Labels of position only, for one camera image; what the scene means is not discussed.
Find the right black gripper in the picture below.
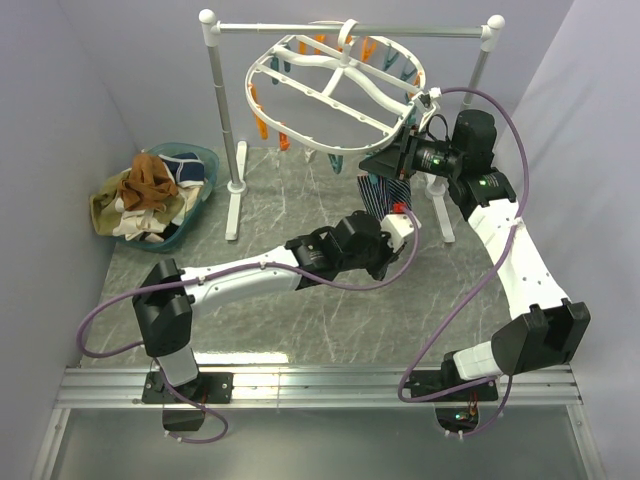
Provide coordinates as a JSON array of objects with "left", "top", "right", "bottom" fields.
[{"left": 359, "top": 124, "right": 464, "bottom": 182}]

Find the navy striped underwear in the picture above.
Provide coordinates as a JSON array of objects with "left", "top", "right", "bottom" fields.
[{"left": 357, "top": 173, "right": 412, "bottom": 221}]

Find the white round clip hanger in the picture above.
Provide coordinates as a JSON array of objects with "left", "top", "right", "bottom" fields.
[{"left": 245, "top": 20, "right": 427, "bottom": 174}]

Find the navy blue bear underwear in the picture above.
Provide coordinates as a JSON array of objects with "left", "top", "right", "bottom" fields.
[{"left": 160, "top": 152, "right": 206, "bottom": 188}]

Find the brown orange underwear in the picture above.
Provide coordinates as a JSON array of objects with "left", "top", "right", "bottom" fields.
[{"left": 117, "top": 153, "right": 178, "bottom": 212}]

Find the khaki tan underwear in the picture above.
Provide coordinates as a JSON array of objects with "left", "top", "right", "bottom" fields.
[{"left": 89, "top": 169, "right": 185, "bottom": 237}]

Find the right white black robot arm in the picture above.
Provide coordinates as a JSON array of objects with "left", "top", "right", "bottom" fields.
[{"left": 359, "top": 109, "right": 591, "bottom": 401}]

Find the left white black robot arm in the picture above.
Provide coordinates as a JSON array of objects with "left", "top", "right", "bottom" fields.
[{"left": 132, "top": 211, "right": 415, "bottom": 402}]

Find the white silver clothes rack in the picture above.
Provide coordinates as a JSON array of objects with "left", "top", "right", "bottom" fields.
[{"left": 199, "top": 9, "right": 505, "bottom": 242}]

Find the teal plastic laundry basket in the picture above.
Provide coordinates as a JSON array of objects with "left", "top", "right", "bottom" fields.
[{"left": 118, "top": 143, "right": 219, "bottom": 253}]

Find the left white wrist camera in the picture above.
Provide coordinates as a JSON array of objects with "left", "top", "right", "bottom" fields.
[{"left": 381, "top": 202, "right": 422, "bottom": 253}]

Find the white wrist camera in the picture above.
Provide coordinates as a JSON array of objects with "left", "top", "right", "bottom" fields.
[
  {"left": 411, "top": 87, "right": 442, "bottom": 132},
  {"left": 381, "top": 202, "right": 422, "bottom": 253}
]

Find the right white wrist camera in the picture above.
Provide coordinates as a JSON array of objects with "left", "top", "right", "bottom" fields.
[{"left": 411, "top": 87, "right": 442, "bottom": 132}]

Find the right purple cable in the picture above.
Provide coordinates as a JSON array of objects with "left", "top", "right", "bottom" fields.
[{"left": 397, "top": 87, "right": 530, "bottom": 441}]

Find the purple cable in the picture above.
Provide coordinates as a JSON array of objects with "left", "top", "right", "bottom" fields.
[
  {"left": 397, "top": 87, "right": 530, "bottom": 441},
  {"left": 75, "top": 209, "right": 420, "bottom": 445}
]

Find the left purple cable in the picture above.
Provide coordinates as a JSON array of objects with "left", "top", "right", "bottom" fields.
[{"left": 75, "top": 209, "right": 420, "bottom": 445}]

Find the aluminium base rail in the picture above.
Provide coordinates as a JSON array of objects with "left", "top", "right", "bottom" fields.
[{"left": 33, "top": 365, "right": 605, "bottom": 479}]

